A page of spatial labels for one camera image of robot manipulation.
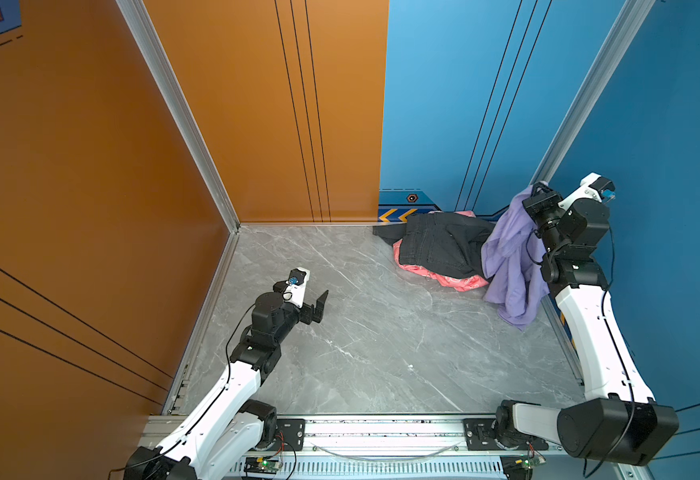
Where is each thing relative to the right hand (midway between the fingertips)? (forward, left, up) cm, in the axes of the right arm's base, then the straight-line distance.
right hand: (528, 181), depth 68 cm
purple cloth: (-5, -3, -24) cm, 25 cm away
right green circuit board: (-48, 0, -44) cm, 66 cm away
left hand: (-11, +52, -24) cm, 59 cm away
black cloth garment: (+13, +11, -35) cm, 39 cm away
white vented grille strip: (-50, +36, -45) cm, 76 cm away
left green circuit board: (-49, +63, -45) cm, 91 cm away
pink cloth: (-1, +6, -39) cm, 40 cm away
